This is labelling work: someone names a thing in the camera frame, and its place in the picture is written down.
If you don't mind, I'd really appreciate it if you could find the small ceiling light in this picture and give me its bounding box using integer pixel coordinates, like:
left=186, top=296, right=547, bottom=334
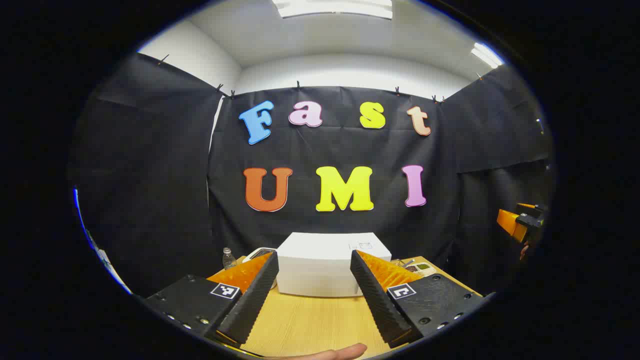
left=470, top=42, right=504, bottom=69

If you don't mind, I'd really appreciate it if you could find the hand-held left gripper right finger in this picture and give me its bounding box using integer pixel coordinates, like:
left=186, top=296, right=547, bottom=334
left=349, top=249, right=496, bottom=348

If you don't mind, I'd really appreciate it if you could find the white compartment food tray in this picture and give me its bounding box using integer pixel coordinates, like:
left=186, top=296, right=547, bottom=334
left=402, top=260, right=437, bottom=277

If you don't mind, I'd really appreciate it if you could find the black backdrop cloth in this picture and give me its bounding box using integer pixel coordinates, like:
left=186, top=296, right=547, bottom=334
left=67, top=52, right=553, bottom=298

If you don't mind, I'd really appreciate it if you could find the white toaster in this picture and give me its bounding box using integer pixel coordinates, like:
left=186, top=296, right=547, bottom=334
left=242, top=247, right=277, bottom=264

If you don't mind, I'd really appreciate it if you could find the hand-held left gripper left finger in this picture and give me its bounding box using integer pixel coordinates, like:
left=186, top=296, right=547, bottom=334
left=144, top=251, right=280, bottom=346

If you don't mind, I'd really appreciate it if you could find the white microwave oven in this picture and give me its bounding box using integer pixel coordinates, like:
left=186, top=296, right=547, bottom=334
left=276, top=232, right=392, bottom=298

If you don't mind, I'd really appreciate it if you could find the row of small cloth clips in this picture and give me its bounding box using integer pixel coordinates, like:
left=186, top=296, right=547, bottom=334
left=159, top=54, right=484, bottom=104

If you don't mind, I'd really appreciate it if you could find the ceiling light panel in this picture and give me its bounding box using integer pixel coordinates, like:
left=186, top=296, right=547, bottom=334
left=272, top=0, right=394, bottom=20

